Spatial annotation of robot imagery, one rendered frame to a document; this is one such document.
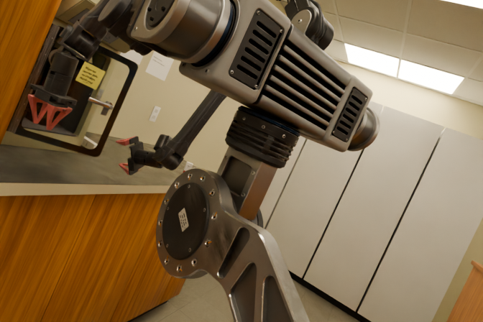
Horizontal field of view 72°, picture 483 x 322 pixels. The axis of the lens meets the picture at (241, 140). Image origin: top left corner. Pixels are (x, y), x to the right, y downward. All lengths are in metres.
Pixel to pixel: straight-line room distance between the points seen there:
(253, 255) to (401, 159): 3.41
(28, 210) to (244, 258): 0.84
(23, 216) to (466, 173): 3.62
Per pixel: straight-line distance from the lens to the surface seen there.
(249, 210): 0.64
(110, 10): 0.68
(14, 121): 1.36
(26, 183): 1.11
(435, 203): 3.86
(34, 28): 1.23
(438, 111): 4.42
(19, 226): 1.23
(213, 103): 1.23
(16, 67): 1.24
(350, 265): 3.92
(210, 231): 0.57
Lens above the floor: 1.33
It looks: 2 degrees down
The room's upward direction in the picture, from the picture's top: 24 degrees clockwise
